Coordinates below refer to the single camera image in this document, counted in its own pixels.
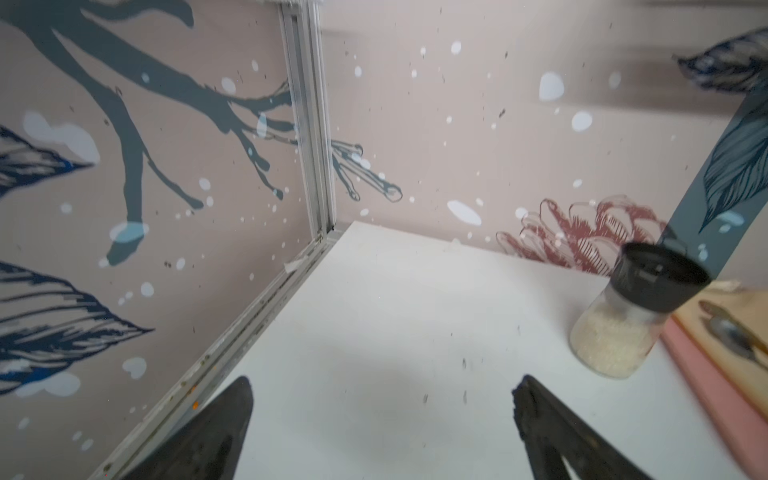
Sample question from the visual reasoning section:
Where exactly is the glass salt grinder black cap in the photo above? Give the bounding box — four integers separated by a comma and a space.
569, 241, 713, 380

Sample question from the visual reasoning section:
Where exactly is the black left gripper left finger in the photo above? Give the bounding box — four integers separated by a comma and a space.
125, 376, 253, 480

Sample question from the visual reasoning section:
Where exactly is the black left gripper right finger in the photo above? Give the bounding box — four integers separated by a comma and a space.
512, 375, 650, 480

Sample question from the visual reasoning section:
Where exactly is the silver teaspoon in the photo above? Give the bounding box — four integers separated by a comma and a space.
698, 300, 767, 369

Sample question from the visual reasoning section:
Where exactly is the beige cloth napkin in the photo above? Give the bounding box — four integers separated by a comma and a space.
673, 280, 767, 417

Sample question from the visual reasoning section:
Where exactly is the pink plastic tray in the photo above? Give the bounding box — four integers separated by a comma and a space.
662, 318, 767, 479

